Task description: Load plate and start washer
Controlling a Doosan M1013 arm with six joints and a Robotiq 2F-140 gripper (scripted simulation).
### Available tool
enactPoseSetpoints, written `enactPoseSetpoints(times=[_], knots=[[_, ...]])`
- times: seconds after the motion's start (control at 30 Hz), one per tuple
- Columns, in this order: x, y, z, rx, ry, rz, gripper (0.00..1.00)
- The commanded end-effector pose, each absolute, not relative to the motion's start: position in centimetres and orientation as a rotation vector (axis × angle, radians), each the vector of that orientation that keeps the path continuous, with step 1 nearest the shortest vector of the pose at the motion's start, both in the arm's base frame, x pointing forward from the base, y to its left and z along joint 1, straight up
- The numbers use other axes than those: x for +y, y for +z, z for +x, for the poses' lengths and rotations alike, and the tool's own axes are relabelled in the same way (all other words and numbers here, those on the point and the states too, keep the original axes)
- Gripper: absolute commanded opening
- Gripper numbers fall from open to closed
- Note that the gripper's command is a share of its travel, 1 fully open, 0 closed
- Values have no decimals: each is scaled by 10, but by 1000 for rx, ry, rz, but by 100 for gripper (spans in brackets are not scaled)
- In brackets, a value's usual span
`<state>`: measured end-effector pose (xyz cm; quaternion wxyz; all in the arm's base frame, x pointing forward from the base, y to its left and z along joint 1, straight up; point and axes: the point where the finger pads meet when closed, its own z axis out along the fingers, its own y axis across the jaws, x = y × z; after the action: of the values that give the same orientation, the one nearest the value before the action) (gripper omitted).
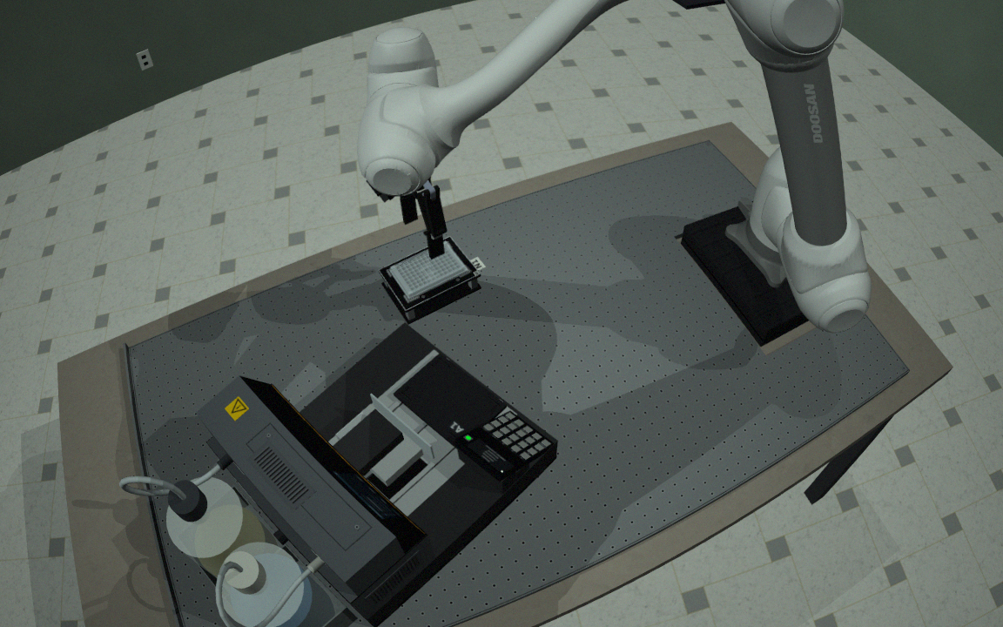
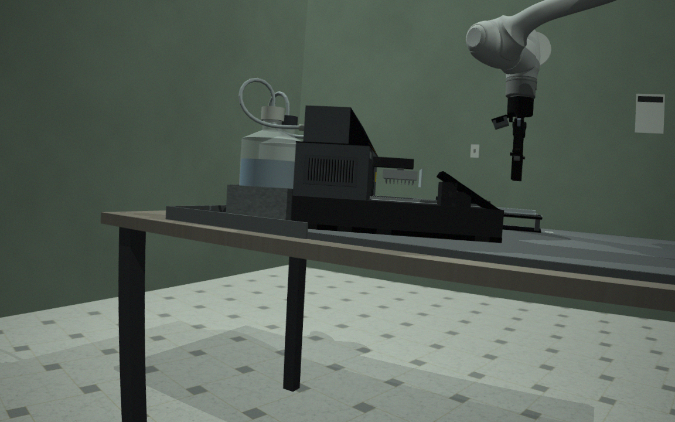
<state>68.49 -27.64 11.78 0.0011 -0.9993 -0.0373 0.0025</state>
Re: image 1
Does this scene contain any grey flexible hose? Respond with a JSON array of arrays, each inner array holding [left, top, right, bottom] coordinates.
[[119, 465, 222, 500]]

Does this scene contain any grey curved hose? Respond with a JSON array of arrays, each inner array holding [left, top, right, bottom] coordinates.
[[215, 562, 312, 627]]

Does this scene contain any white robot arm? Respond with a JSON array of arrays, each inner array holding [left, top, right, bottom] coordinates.
[[357, 0, 872, 333]]

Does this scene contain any black rectangular frame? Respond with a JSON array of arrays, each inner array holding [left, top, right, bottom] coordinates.
[[379, 236, 481, 325]]

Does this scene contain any translucent plastic bottle with grey cap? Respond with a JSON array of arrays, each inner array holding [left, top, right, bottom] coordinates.
[[219, 542, 336, 627]]

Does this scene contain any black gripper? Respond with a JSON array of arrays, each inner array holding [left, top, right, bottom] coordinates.
[[400, 177, 447, 260]]

